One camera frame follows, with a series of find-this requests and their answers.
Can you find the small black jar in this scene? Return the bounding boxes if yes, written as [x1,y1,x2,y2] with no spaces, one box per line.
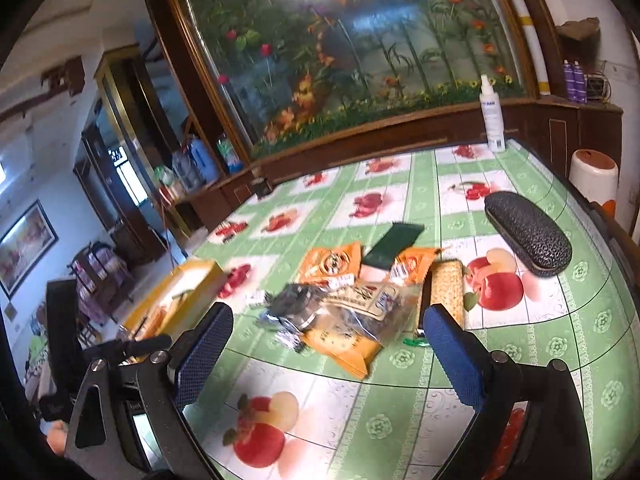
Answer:
[250,177,273,200]

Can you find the blue thermos jug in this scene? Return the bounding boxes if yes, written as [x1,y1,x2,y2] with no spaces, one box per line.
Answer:
[190,138,220,183]

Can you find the yellow cardboard tray box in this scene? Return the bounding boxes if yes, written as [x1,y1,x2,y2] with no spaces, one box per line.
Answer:
[122,260,228,341]

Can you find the orange round-logo snack packet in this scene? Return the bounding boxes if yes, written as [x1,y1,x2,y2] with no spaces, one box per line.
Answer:
[295,242,362,287]

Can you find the small orange snack packet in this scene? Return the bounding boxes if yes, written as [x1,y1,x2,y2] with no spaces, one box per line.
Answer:
[390,247,442,286]

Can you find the green white bag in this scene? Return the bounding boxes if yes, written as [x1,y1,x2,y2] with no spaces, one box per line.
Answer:
[154,165,176,188]

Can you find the cracker pack green wrapper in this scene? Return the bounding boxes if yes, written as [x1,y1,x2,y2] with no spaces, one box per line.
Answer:
[427,260,465,327]

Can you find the white orange stool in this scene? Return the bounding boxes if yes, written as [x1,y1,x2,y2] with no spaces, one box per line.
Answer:
[570,148,618,218]

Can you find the black glasses case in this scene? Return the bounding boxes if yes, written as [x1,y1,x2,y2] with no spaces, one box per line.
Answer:
[484,191,573,278]

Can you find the green fruit pattern tablecloth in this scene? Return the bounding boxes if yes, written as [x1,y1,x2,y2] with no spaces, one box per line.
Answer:
[184,141,639,479]

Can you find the clear bag dried snack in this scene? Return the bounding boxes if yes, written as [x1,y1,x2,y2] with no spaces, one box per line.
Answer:
[262,281,421,346]

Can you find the dark green snack packet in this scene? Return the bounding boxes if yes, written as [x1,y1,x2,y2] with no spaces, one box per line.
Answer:
[362,222,424,271]

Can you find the white spray bottle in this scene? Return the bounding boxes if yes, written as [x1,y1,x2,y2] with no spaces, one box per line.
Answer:
[480,74,506,153]

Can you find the grey thermos jug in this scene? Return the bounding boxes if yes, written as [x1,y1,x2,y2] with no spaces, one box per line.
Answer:
[171,151,204,193]

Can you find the large orange biscuit packet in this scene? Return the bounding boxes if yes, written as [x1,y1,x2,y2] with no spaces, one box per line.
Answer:
[302,328,382,379]

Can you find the left hand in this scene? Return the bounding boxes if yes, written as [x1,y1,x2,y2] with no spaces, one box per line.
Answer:
[47,420,68,456]

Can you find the purple bottle pair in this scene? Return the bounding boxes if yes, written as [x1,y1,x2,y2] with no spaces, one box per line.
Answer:
[563,60,588,104]

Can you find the wooden chair with cushion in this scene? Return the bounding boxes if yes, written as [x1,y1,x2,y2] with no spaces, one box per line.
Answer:
[67,242,134,326]

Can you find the framed wall painting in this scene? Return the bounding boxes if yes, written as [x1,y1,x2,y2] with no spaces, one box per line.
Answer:
[0,200,58,299]

